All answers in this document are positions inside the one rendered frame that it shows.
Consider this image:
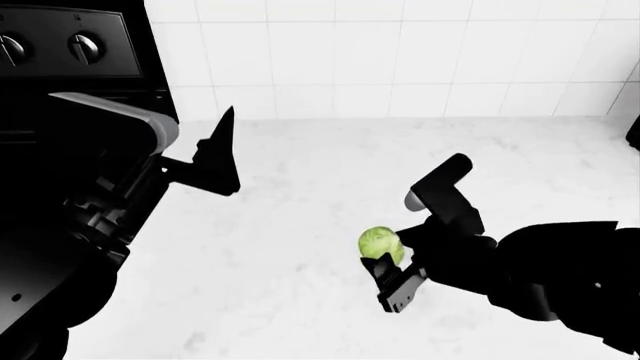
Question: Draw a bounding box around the green brussels sprout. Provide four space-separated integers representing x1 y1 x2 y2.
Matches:
357 225 407 265

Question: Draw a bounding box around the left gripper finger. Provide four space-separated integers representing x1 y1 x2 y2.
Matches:
158 105 242 198

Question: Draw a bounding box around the dark object at counter edge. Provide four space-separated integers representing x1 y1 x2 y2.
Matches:
625 114 640 153

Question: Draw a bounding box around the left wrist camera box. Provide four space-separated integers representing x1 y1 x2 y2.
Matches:
47 91 180 177

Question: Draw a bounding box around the silver black stove knob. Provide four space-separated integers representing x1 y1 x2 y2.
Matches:
66 32 107 66
0 33 29 68

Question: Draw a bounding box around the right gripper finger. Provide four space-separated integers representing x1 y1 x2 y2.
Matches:
394 223 432 252
359 252 430 315

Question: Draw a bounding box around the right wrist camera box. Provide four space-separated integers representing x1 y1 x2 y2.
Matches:
403 152 487 236

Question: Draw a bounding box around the black kitchen stove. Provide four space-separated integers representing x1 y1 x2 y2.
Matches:
0 0 180 159

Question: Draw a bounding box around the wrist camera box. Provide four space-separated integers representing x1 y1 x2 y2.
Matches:
47 91 180 177
403 152 487 236

